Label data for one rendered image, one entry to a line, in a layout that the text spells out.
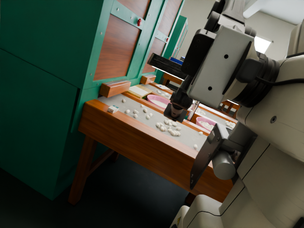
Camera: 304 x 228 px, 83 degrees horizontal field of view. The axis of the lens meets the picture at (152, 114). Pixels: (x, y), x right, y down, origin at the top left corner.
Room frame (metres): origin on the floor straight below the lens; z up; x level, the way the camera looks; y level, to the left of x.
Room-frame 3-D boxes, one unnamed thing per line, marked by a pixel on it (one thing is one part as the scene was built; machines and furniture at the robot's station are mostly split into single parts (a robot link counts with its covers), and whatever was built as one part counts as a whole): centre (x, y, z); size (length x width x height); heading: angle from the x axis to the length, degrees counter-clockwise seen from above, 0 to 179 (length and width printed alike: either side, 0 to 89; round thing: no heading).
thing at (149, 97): (1.37, -0.04, 0.72); 0.27 x 0.27 x 0.10
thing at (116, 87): (1.08, 0.28, 0.83); 0.30 x 0.06 x 0.07; 171
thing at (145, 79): (1.75, 0.17, 0.83); 0.30 x 0.06 x 0.07; 171
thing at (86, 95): (1.49, 0.52, 0.42); 1.36 x 0.55 x 0.84; 171
